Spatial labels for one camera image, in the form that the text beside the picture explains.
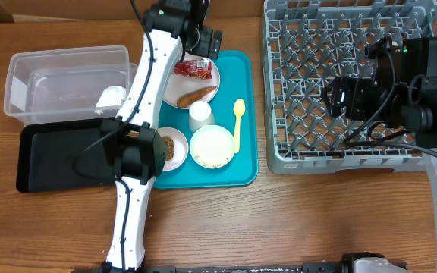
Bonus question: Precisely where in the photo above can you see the small pink plate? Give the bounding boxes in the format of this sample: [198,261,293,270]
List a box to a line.
[158,127,189,171]

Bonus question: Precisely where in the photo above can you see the red snack wrapper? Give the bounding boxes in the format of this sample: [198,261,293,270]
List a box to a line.
[173,58,212,80]

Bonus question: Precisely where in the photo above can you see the crumpled white tissue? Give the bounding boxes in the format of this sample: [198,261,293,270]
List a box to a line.
[95,86,127,115]

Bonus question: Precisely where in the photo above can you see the clear plastic bin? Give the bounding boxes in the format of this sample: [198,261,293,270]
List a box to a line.
[4,45,137,125]

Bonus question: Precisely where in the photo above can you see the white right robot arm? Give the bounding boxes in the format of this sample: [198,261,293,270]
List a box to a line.
[321,37,437,270]

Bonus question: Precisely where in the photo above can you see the pale green bowl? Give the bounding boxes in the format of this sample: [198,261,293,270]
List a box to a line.
[189,125,235,169]

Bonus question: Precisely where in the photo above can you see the teal plastic tray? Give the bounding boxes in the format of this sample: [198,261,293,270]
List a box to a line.
[154,50,259,189]

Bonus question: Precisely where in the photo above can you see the white plastic cup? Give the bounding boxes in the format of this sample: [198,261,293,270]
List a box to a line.
[189,101,215,132]

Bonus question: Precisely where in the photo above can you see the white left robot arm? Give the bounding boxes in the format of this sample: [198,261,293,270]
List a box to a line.
[99,0,222,272]

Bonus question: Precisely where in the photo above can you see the brown food scraps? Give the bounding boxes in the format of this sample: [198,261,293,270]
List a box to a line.
[163,136,174,161]

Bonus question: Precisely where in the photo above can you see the black waste tray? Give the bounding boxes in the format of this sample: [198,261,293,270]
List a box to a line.
[16,118,115,193]

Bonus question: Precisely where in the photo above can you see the yellow plastic spoon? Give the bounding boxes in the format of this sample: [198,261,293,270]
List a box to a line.
[233,99,246,154]

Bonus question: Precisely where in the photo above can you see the grey dishwasher rack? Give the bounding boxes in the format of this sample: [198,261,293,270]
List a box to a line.
[263,1,437,174]

